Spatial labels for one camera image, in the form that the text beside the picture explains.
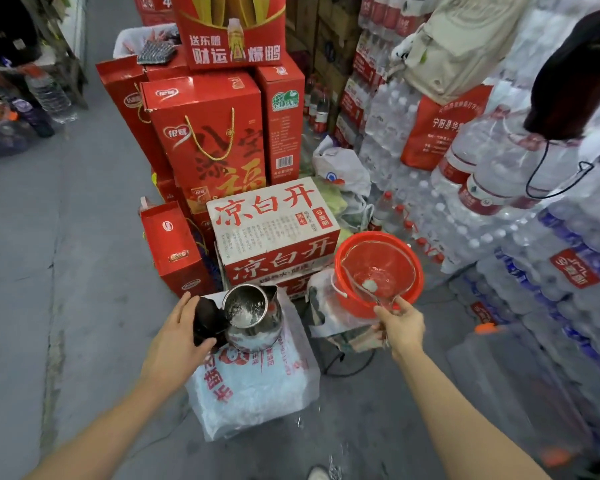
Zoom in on black cap with cord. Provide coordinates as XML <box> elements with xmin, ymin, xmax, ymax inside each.
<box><xmin>523</xmin><ymin>6</ymin><xmax>600</xmax><ymax>200</ymax></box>

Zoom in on clear plastic scoop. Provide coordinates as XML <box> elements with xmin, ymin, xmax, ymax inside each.
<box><xmin>340</xmin><ymin>240</ymin><xmax>417</xmax><ymax>315</ymax></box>

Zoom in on person's left forearm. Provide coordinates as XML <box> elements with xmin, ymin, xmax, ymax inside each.
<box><xmin>25</xmin><ymin>372</ymin><xmax>182</xmax><ymax>480</ymax></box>

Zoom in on clear water bottle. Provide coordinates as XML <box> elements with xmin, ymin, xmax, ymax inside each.
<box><xmin>22</xmin><ymin>65</ymin><xmax>79</xmax><ymax>125</ymax></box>

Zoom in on crumpled clear plastic bag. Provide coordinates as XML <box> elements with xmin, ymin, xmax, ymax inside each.
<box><xmin>307</xmin><ymin>268</ymin><xmax>387</xmax><ymax>354</ymax></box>

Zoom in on beige fabric bag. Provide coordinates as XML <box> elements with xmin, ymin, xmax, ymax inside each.
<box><xmin>390</xmin><ymin>0</ymin><xmax>532</xmax><ymax>106</ymax></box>

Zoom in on stack of bottled water packs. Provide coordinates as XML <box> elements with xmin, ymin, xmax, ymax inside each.
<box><xmin>336</xmin><ymin>0</ymin><xmax>600</xmax><ymax>465</ymax></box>

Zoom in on red tote bag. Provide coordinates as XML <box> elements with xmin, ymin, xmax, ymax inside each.
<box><xmin>400</xmin><ymin>84</ymin><xmax>494</xmax><ymax>172</ymax></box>

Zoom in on large red gift box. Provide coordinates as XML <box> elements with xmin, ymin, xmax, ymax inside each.
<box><xmin>140</xmin><ymin>71</ymin><xmax>267</xmax><ymax>216</ymax></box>

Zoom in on red-cap drink bottle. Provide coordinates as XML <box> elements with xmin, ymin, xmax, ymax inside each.
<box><xmin>314</xmin><ymin>87</ymin><xmax>331</xmax><ymax>138</ymax></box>

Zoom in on brown cardboard boxes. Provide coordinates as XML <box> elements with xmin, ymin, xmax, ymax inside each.
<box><xmin>285</xmin><ymin>0</ymin><xmax>362</xmax><ymax>98</ymax></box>

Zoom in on grey blister pack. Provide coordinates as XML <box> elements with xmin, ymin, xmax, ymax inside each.
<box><xmin>136</xmin><ymin>40</ymin><xmax>177</xmax><ymax>66</ymax></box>

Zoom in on red plastic basin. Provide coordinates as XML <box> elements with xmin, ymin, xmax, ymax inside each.
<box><xmin>333</xmin><ymin>231</ymin><xmax>425</xmax><ymax>320</ymax></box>

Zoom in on person's right hand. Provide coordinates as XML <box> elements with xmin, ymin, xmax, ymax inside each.
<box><xmin>373</xmin><ymin>296</ymin><xmax>426</xmax><ymax>363</ymax></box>

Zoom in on stainless steel electric kettle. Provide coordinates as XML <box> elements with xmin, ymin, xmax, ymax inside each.
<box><xmin>193</xmin><ymin>283</ymin><xmax>284</xmax><ymax>353</ymax></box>

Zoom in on white and red carton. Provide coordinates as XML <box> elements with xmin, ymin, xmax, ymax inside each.
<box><xmin>206</xmin><ymin>177</ymin><xmax>341</xmax><ymax>298</ymax></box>

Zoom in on small red gift box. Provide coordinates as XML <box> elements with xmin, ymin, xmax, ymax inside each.
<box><xmin>139</xmin><ymin>197</ymin><xmax>214</xmax><ymax>298</ymax></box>

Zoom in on white plastic bag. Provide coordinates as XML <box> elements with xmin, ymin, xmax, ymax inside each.
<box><xmin>312</xmin><ymin>136</ymin><xmax>372</xmax><ymax>196</ymax></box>

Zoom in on large red-label water bottle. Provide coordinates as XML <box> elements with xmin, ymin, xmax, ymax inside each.
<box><xmin>457</xmin><ymin>135</ymin><xmax>582</xmax><ymax>217</ymax></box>
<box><xmin>432</xmin><ymin>107</ymin><xmax>512</xmax><ymax>186</ymax></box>

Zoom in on slanted red gift box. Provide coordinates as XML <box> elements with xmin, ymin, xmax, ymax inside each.
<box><xmin>95</xmin><ymin>56</ymin><xmax>174</xmax><ymax>181</ymax></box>

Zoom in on tall red box green label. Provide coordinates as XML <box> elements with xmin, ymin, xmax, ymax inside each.
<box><xmin>254</xmin><ymin>57</ymin><xmax>306</xmax><ymax>186</ymax></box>

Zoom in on red and yellow drink box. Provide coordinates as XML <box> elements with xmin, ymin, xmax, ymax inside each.
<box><xmin>169</xmin><ymin>0</ymin><xmax>287</xmax><ymax>71</ymax></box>

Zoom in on white plastic-wrapped pack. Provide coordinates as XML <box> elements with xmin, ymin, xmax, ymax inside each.
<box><xmin>186</xmin><ymin>289</ymin><xmax>322</xmax><ymax>442</ymax></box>

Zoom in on person's right forearm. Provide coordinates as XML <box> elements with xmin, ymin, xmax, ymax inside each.
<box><xmin>394</xmin><ymin>345</ymin><xmax>552</xmax><ymax>480</ymax></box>

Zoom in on person's left hand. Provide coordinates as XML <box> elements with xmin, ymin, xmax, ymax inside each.
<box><xmin>141</xmin><ymin>292</ymin><xmax>217</xmax><ymax>389</ymax></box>

